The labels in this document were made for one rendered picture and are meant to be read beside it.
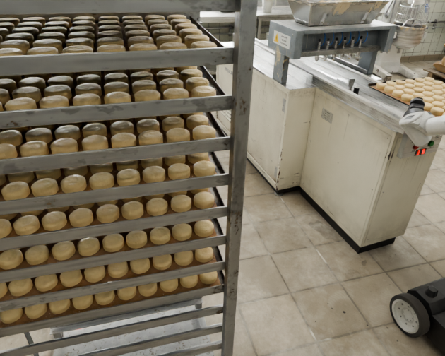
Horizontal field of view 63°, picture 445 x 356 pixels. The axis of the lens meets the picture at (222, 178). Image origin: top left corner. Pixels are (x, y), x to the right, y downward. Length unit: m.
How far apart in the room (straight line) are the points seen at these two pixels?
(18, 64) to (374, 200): 1.84
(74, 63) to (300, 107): 1.90
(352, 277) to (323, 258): 0.20
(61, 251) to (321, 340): 1.37
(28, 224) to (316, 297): 1.58
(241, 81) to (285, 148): 1.84
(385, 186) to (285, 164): 0.75
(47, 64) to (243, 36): 0.33
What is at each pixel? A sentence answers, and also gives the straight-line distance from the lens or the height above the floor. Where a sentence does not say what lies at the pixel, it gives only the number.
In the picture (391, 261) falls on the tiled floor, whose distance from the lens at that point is 2.47.
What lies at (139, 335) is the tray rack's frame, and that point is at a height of 0.15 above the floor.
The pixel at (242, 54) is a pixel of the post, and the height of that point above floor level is 1.42.
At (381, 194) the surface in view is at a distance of 2.14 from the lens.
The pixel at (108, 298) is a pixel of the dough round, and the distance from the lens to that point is 1.05.
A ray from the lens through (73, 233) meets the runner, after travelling 0.85.
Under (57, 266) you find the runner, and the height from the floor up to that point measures 0.97.
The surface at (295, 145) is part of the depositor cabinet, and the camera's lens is 2.54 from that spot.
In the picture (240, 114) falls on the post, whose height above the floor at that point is 1.31.
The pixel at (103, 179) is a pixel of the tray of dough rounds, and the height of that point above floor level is 1.15.
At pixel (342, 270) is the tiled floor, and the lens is 2.29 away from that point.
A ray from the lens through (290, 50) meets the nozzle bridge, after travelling 2.30.
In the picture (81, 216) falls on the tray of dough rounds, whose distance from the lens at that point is 0.88.
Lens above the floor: 1.58
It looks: 33 degrees down
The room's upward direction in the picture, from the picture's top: 2 degrees clockwise
